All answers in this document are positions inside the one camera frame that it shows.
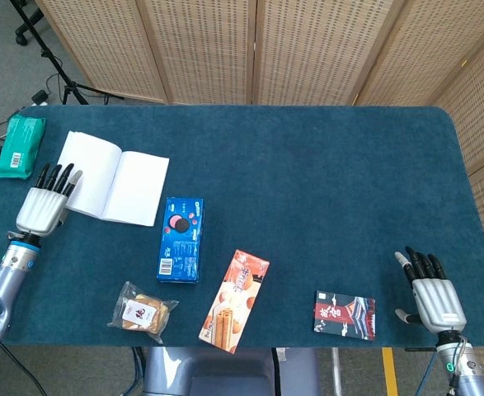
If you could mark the white lined notebook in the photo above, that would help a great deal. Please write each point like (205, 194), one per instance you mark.
(134, 185)

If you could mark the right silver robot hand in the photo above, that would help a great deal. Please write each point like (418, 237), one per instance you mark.
(437, 299)

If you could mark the bagged sliced cake pack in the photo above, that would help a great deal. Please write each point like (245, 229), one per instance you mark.
(142, 313)

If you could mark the black red souvenir box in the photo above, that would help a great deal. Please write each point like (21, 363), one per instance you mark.
(344, 315)

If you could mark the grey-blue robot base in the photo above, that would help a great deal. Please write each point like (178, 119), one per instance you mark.
(225, 371)

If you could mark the blue velvet tablecloth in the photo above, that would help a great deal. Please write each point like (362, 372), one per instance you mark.
(307, 185)

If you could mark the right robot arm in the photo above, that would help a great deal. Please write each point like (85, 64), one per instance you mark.
(466, 371)

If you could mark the orange egg roll box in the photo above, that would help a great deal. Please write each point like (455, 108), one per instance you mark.
(235, 301)

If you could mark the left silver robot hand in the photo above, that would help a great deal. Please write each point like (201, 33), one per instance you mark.
(41, 210)

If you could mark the power adapter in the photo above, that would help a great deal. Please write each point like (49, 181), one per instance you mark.
(39, 97)

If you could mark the blue Oreo cookie box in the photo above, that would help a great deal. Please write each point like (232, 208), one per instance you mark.
(180, 243)

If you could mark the grey metal table leg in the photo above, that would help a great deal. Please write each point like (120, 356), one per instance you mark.
(337, 371)

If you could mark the green wet wipes pack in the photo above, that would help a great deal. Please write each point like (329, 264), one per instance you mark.
(19, 146)

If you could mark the black office chair base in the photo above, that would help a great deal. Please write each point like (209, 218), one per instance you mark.
(22, 38)

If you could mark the wicker folding screen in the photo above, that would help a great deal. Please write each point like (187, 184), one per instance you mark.
(204, 49)

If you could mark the black tripod stand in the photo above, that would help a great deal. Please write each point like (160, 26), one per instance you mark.
(70, 88)

